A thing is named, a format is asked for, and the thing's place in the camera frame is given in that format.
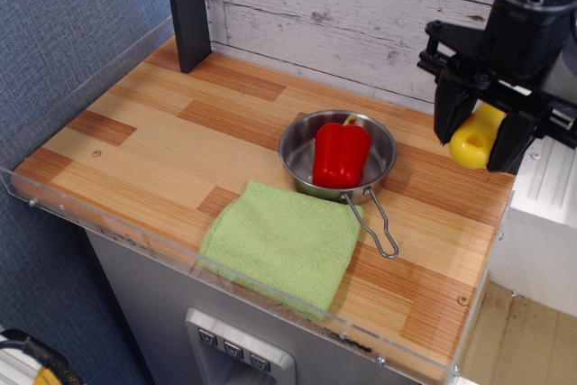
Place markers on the green cloth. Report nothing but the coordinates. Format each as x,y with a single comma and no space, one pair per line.
288,246

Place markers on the dark left frame post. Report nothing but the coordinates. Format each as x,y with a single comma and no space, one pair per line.
191,32

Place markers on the yellow and black object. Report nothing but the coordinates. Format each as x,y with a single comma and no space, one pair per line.
54,368

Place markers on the small steel pan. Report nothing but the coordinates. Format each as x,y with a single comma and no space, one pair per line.
296,149

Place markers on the dark right frame post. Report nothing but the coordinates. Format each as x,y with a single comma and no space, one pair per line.
511,166

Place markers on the clear acrylic guard rail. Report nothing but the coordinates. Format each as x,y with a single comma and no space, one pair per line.
52,284

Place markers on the red bell pepper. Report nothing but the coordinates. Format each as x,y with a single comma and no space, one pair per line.
341,151

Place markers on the grey cabinet with dispenser panel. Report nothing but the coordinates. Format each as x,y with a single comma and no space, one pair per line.
192,327

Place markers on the yellow handled white toy knife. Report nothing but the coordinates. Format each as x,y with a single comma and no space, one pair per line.
472,142

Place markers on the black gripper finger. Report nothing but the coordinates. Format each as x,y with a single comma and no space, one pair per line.
516,133
453,102

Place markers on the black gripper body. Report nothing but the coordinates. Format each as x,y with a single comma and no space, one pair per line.
516,61

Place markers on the dark frame post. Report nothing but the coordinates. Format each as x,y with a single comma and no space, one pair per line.
191,32
511,166

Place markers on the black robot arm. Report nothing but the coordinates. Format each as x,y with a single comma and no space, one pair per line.
515,64

